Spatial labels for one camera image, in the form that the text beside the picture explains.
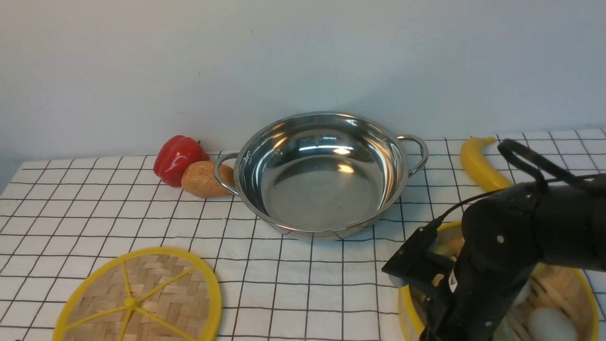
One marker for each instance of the red bell pepper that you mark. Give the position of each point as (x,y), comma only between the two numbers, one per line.
(175,156)

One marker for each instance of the white checkered tablecloth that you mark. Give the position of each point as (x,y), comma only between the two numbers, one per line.
(63,219)

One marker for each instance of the woven bamboo steamer lid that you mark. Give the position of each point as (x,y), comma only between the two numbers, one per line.
(154,294)

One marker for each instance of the bamboo steamer basket yellow rim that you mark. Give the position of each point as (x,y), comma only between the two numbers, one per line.
(550,288)

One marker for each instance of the yellow banana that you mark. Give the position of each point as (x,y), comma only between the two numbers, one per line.
(477,166)

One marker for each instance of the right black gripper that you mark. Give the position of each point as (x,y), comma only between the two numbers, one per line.
(478,289)

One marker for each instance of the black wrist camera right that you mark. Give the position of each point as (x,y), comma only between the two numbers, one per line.
(411,258)

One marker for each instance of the brown potato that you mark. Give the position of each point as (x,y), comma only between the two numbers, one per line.
(200,181)

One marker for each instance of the stainless steel two-handled pot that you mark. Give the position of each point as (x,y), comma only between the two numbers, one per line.
(322,175)

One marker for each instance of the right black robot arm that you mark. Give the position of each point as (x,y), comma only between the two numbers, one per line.
(568,220)

